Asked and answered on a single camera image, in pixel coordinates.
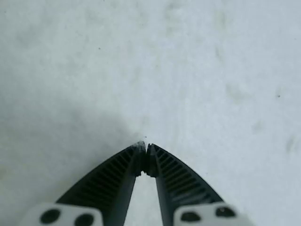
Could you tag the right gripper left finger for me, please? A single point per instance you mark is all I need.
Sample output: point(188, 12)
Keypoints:
point(113, 179)

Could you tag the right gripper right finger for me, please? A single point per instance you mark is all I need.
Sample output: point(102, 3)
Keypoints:
point(178, 181)

